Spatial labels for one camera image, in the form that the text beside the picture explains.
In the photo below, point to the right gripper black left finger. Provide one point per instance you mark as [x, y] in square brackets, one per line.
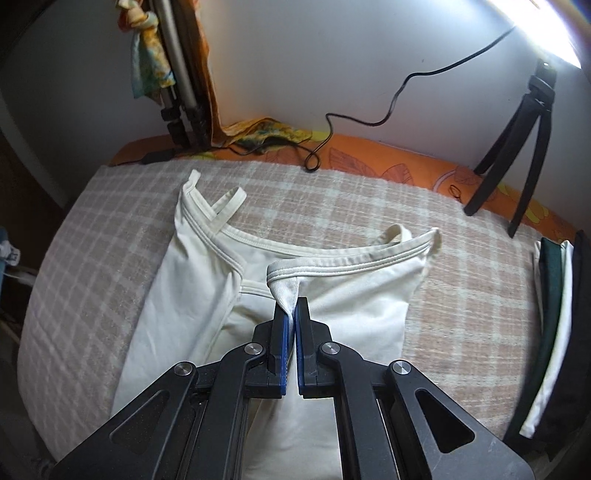
[266, 375]

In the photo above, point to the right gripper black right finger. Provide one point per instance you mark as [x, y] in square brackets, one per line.
[315, 380]

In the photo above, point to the white tank top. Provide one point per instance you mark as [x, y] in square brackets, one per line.
[216, 283]

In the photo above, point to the stack of folded clothes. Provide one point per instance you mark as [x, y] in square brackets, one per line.
[555, 399]

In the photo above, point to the checkered beige blanket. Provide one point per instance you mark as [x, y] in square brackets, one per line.
[473, 326]

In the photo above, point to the yellow crumpled cloth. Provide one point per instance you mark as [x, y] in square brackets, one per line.
[256, 134]

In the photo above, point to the orange patterned bedsheet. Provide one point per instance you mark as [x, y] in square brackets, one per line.
[372, 159]

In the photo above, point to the folded tripod stand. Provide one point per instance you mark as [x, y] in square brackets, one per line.
[187, 110]

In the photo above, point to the colourful floral scarf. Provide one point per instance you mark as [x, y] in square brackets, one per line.
[151, 72]

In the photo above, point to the black mini tripod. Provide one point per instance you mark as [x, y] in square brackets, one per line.
[534, 114]

